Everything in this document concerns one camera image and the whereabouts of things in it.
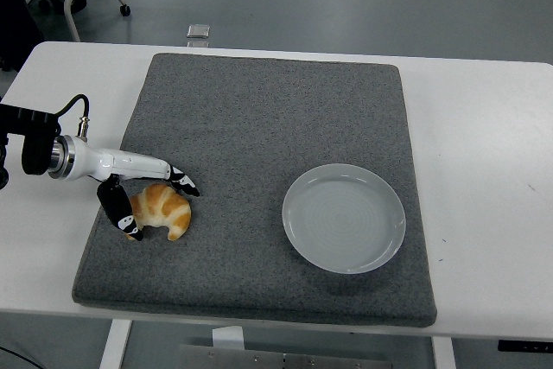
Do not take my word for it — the golden croissant bread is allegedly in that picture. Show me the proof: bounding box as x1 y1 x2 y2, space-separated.
123 182 193 242

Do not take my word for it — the grey felt mat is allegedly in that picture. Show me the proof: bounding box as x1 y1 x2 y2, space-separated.
71 52 438 329

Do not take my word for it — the pale grey round plate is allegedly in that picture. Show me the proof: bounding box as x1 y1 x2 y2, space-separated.
281 162 407 276

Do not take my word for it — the black box under table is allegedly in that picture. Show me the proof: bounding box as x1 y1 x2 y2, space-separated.
497 338 553 353

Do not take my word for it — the thin black floor cable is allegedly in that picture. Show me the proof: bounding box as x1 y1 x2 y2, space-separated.
0 345 22 365

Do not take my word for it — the white table leg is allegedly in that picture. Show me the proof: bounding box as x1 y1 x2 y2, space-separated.
431 336 457 369
99 320 133 369

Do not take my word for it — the white paper tag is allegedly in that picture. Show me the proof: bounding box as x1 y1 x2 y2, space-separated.
211 325 246 351

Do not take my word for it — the white and black hand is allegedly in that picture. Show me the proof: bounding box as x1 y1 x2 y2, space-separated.
71 135 201 243

